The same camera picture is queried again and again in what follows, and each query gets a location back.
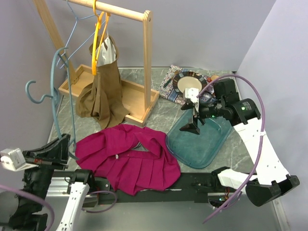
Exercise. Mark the teal plastic basket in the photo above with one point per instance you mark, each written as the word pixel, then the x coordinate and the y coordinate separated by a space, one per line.
pixel 197 151

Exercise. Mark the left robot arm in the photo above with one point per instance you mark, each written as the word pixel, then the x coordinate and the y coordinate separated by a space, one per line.
pixel 28 209

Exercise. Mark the wooden clothes rack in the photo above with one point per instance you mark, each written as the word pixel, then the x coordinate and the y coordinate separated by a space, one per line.
pixel 138 99

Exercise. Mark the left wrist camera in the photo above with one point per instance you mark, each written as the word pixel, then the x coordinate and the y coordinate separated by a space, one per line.
pixel 13 160

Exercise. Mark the brown rimmed ceramic plate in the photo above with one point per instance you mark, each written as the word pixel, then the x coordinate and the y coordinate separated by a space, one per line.
pixel 188 79

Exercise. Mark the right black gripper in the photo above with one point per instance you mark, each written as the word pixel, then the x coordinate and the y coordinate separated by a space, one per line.
pixel 192 126

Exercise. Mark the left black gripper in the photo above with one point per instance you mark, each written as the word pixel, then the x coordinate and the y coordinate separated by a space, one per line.
pixel 57 150

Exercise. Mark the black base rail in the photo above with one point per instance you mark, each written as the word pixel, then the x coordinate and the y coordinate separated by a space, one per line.
pixel 196 187

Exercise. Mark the teal plastic hanger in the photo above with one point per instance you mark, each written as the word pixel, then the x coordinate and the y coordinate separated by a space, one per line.
pixel 54 95

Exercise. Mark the orange ceramic cup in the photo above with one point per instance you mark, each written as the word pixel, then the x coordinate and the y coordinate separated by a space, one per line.
pixel 211 78

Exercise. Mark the magenta garment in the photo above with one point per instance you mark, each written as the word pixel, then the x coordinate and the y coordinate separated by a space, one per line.
pixel 131 158

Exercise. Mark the tan skirt with white lining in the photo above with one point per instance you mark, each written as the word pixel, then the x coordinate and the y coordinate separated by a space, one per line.
pixel 102 99

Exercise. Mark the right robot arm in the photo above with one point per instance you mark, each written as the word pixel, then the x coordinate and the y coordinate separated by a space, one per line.
pixel 268 179

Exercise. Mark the light blue wire hanger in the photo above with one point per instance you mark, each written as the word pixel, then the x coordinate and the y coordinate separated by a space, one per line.
pixel 81 31

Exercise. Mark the patterned placemat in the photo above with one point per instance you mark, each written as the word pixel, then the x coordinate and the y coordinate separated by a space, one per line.
pixel 169 94

